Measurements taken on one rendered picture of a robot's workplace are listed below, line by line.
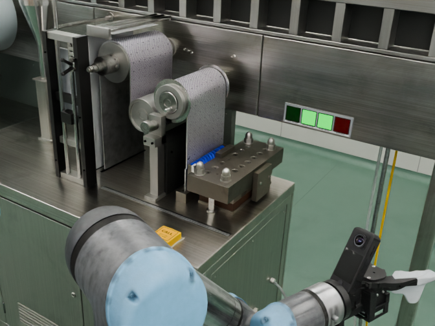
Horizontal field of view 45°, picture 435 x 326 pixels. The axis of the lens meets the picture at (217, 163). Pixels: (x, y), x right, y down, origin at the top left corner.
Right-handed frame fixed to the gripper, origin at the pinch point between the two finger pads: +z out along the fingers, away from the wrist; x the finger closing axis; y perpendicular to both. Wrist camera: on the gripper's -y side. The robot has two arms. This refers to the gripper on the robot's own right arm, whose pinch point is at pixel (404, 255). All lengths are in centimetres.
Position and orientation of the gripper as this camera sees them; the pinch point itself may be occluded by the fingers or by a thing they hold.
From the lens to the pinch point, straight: 108.3
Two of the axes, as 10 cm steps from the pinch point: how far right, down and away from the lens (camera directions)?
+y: 0.4, 9.5, 3.2
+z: 8.2, -2.1, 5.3
